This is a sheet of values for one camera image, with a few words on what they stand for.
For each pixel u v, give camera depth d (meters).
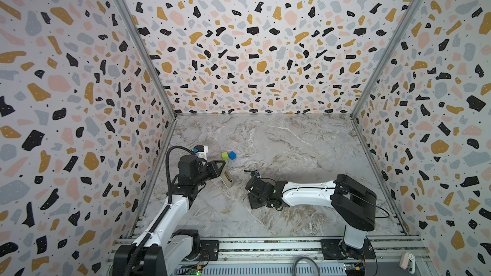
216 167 0.74
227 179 0.82
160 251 0.41
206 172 0.73
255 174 0.81
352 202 0.47
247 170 0.97
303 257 0.70
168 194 0.57
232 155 1.01
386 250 0.76
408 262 0.71
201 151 0.76
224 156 1.00
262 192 0.66
